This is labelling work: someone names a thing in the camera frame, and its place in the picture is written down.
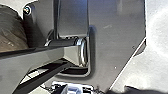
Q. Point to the small round base cap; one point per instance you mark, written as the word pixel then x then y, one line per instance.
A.
pixel 27 10

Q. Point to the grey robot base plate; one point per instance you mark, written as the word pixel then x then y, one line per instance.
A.
pixel 113 40

